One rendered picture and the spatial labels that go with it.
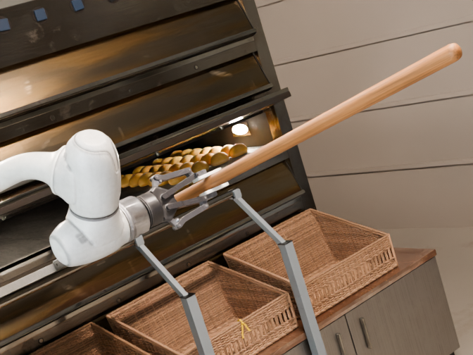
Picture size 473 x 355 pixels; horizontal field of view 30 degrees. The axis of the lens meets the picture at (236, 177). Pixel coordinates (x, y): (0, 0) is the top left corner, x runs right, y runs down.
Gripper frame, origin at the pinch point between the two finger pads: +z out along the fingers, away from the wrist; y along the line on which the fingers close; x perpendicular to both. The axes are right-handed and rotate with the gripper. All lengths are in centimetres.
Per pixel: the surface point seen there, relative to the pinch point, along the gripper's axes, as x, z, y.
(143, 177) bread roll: -192, 96, -22
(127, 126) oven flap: -143, 71, -40
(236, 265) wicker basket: -151, 95, 32
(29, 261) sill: -152, 12, -6
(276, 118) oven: -148, 149, -20
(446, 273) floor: -206, 264, 99
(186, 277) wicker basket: -157, 74, 27
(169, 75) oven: -139, 98, -54
